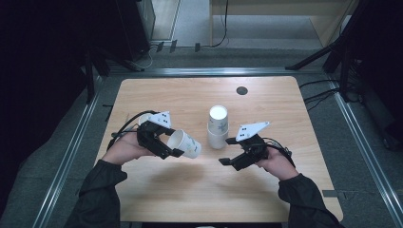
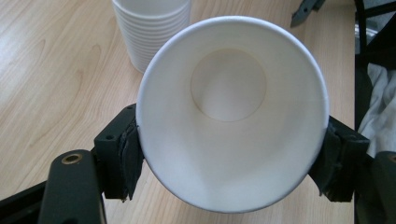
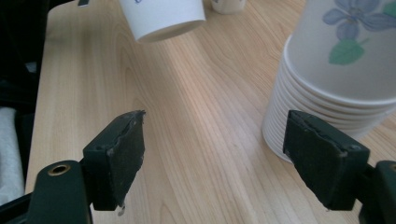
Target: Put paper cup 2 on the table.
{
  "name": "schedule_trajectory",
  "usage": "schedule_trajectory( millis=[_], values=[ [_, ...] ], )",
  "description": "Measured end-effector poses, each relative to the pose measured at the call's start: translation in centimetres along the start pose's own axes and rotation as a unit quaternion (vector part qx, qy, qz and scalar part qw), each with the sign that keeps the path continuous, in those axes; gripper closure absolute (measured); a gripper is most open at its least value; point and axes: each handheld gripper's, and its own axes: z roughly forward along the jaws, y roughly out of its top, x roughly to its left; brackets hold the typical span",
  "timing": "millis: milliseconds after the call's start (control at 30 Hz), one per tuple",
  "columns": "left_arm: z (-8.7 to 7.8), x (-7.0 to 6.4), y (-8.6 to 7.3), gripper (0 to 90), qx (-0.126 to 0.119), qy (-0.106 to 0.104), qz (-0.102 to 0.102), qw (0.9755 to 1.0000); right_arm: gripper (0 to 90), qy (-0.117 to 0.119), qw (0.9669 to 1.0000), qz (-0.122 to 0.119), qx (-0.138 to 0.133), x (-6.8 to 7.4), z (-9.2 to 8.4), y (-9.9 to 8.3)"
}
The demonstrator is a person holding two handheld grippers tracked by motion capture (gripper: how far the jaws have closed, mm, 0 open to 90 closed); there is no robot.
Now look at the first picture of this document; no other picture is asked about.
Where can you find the black tape strip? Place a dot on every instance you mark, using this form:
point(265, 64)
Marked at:
point(109, 114)

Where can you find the person's right hand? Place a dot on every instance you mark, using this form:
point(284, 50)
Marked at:
point(278, 164)

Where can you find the light wooden shelf unit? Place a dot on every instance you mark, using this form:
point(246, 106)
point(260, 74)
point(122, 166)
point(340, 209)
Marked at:
point(326, 22)

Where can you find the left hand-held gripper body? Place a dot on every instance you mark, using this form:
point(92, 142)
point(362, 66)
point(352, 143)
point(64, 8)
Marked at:
point(149, 136)

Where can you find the black round table grommet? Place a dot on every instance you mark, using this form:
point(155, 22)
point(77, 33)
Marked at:
point(242, 91)

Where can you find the black tripod stand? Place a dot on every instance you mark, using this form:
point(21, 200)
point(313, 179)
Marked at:
point(316, 56)

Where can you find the black cabinet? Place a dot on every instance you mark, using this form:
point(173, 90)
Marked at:
point(131, 28)

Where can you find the grey tape piece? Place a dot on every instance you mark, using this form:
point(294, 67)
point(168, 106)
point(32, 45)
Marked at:
point(332, 193)

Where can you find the black metal stand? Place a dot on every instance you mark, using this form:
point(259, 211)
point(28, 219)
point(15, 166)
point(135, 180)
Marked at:
point(90, 82)

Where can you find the flower printed white paper cup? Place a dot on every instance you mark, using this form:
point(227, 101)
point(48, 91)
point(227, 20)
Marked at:
point(218, 125)

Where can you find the faintly printed white paper cup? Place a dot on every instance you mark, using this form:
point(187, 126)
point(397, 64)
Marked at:
point(190, 147)

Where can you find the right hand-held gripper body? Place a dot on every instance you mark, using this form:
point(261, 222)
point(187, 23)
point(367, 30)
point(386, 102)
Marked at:
point(255, 147)

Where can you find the metal floor rail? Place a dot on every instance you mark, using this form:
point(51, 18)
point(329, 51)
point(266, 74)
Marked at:
point(215, 72)
point(68, 158)
point(362, 139)

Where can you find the person's left hand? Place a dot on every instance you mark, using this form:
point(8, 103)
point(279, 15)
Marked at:
point(125, 148)

